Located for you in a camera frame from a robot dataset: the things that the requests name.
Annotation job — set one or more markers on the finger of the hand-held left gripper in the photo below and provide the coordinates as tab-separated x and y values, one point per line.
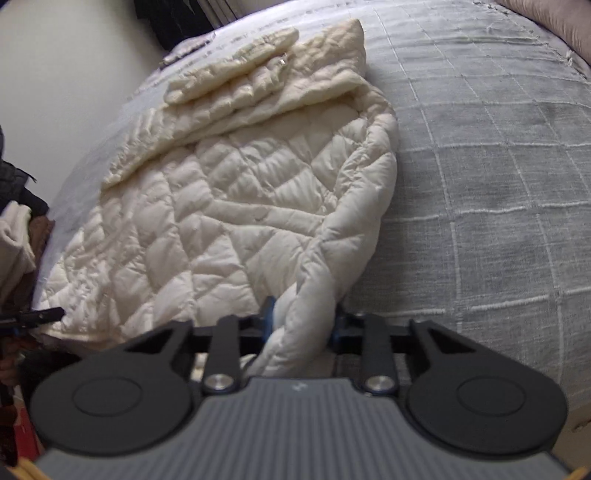
37	317

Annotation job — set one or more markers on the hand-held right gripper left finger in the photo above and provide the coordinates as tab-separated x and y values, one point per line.
270	321

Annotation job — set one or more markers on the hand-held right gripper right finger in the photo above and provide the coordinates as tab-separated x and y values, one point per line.
335	330

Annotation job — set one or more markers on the white quilted hooded jacket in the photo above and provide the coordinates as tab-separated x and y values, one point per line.
221	207

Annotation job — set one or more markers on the white fleece garment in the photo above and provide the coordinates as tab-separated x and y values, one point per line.
14	249

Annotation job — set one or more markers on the dark quilted garment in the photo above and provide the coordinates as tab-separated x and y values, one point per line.
18	184

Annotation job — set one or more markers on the grey checked bedspread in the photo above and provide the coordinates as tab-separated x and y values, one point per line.
485	184

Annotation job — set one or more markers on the folded grey cloth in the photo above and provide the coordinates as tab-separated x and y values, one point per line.
184	53

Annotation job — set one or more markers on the dark hanging coat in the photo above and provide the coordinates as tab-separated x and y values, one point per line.
180	18

